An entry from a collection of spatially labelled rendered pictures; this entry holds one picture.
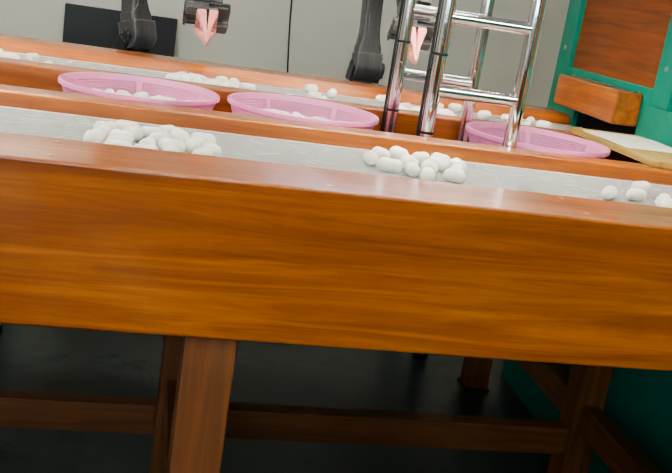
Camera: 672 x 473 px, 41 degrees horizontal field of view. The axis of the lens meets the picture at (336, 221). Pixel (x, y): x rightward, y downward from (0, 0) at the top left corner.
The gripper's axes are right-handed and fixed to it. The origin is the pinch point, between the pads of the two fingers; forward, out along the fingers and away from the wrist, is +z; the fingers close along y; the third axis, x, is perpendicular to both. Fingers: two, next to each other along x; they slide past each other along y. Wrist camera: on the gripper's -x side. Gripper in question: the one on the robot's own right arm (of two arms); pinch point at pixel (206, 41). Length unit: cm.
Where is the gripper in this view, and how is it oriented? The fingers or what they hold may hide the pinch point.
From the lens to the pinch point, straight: 202.2
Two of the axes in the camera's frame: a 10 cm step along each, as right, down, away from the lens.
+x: -2.1, 5.8, 7.9
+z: 0.8, 8.1, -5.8
